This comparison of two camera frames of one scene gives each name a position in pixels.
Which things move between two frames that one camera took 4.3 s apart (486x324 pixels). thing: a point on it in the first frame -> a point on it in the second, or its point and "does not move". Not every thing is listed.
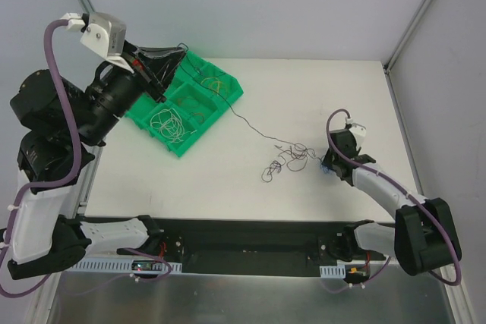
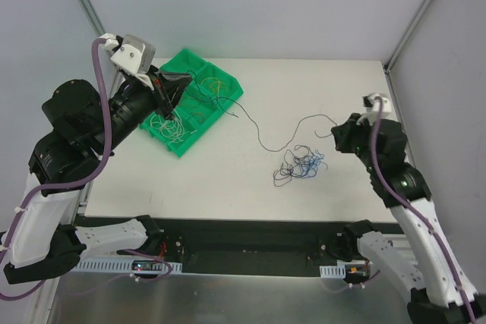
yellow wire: [218, 83] does not move
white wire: [169, 124] does not move
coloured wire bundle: [327, 170] -> [301, 162]
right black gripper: [333, 165] -> [345, 136]
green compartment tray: [200, 91] does not move
